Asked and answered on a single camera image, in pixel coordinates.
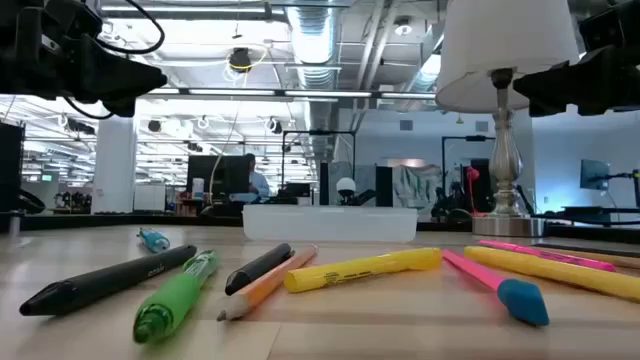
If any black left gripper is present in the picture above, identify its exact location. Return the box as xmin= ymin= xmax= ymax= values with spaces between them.
xmin=0 ymin=0 xmax=169 ymax=119

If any black cabinet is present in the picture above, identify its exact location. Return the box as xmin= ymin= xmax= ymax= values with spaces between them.
xmin=0 ymin=122 xmax=26 ymax=214

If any blue multicolour pen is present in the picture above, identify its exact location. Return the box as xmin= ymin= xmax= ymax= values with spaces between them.
xmin=137 ymin=227 xmax=171 ymax=254

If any translucent plastic supply box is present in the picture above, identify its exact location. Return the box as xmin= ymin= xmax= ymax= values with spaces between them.
xmin=242 ymin=205 xmax=419 ymax=244

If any red object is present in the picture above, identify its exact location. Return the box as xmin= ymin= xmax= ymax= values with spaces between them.
xmin=466 ymin=167 xmax=481 ymax=216

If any monitor on arm mount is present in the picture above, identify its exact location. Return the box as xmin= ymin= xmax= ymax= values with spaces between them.
xmin=579 ymin=158 xmax=612 ymax=192

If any orange wooden pencil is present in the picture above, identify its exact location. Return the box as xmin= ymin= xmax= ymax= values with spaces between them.
xmin=216 ymin=244 xmax=320 ymax=322

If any pink pencil blue eraser cap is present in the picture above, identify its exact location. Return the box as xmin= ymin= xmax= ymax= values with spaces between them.
xmin=441 ymin=248 xmax=551 ymax=328

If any black computer monitor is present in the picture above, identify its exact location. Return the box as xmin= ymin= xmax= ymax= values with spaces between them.
xmin=186 ymin=155 xmax=251 ymax=204

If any black ceiling dome camera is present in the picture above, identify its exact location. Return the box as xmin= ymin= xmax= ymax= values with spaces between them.
xmin=228 ymin=47 xmax=254 ymax=74

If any person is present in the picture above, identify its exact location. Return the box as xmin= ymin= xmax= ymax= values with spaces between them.
xmin=243 ymin=153 xmax=271 ymax=197

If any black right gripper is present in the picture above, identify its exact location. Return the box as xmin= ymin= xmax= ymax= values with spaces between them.
xmin=513 ymin=0 xmax=640 ymax=119

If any green mechanical pencil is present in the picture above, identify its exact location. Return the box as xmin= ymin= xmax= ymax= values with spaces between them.
xmin=132 ymin=249 xmax=221 ymax=345

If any silver ceiling air duct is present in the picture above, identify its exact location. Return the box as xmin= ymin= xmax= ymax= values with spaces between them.
xmin=284 ymin=0 xmax=346 ymax=161

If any long slim yellow highlighter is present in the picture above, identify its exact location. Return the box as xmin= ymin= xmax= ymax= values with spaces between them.
xmin=463 ymin=245 xmax=640 ymax=304

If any grey pen with black cap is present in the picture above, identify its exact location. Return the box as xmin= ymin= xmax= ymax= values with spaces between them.
xmin=224 ymin=242 xmax=295 ymax=297

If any black cable loop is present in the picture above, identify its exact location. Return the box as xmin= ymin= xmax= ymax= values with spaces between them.
xmin=18 ymin=189 xmax=47 ymax=215

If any silver table lamp white shade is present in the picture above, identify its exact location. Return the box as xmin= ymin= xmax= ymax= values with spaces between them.
xmin=434 ymin=0 xmax=581 ymax=239

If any black metal frame stand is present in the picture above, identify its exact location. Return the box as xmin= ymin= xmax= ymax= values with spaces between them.
xmin=281 ymin=129 xmax=357 ymax=206
xmin=441 ymin=134 xmax=496 ymax=211

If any short yellow highlighter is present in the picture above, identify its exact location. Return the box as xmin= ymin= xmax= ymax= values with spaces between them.
xmin=283 ymin=247 xmax=444 ymax=294

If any thick black marker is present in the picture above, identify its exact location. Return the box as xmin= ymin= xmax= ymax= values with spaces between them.
xmin=18 ymin=244 xmax=199 ymax=317

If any pink highlighter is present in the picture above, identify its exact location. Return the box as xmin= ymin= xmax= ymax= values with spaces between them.
xmin=477 ymin=239 xmax=618 ymax=274

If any ceiling light bar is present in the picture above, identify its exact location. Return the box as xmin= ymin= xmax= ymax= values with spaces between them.
xmin=144 ymin=87 xmax=439 ymax=101

